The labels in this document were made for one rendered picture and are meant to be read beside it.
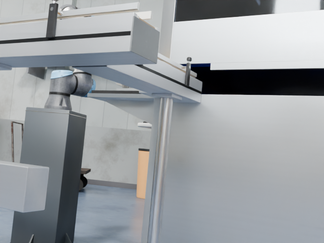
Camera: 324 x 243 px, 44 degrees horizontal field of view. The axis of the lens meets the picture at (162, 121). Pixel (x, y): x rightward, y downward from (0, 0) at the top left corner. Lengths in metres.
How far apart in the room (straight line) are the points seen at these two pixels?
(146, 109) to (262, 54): 0.63
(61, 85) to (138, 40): 1.34
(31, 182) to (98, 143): 5.18
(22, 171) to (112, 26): 0.45
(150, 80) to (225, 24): 0.55
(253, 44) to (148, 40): 0.78
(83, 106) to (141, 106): 4.50
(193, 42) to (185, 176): 0.59
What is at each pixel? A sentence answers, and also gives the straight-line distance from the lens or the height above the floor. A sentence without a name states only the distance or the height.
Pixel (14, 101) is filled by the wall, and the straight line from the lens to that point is 6.98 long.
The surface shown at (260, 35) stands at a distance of 1.70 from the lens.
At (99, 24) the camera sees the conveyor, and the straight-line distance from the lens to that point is 1.00.
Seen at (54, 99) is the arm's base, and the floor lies 0.85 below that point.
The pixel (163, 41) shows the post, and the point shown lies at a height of 1.12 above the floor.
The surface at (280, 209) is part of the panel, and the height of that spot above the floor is 0.45.
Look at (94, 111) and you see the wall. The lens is 6.36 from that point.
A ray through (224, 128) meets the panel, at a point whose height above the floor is 0.74.
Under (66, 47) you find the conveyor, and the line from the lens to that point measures 1.04.
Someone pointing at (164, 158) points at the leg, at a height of 0.60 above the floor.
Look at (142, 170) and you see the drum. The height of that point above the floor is 0.35.
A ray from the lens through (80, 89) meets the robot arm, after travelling 2.31.
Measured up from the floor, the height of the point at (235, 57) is 1.04.
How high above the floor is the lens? 0.63
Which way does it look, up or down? 4 degrees up
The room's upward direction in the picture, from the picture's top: 5 degrees clockwise
